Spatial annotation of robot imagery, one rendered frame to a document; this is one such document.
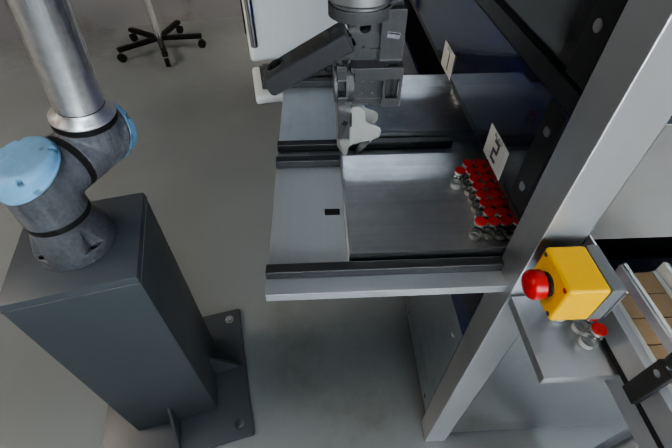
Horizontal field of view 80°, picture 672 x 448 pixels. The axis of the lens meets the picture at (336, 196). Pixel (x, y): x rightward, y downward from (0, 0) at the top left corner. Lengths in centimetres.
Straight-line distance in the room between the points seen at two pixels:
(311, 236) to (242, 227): 124
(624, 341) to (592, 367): 6
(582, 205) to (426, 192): 34
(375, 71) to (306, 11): 96
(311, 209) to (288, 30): 80
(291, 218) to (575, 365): 51
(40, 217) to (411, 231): 66
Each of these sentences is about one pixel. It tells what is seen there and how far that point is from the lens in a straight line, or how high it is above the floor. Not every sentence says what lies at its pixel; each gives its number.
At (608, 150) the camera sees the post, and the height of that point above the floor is 118.
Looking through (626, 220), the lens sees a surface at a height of 105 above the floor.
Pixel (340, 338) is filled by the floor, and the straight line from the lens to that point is 161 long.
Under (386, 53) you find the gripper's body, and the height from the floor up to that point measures 124.
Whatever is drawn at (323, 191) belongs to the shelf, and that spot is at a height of 88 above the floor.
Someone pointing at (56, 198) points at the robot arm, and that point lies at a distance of 86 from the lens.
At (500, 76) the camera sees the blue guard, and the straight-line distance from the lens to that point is 75.
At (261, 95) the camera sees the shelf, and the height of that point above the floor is 80.
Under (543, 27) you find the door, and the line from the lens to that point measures 67.
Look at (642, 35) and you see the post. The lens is 49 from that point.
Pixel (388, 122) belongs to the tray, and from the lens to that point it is 102.
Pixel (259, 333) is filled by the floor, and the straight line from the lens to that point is 165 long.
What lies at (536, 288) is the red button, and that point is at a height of 101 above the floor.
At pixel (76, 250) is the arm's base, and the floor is 83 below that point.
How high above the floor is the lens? 146
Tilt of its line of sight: 45 degrees down
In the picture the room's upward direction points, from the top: straight up
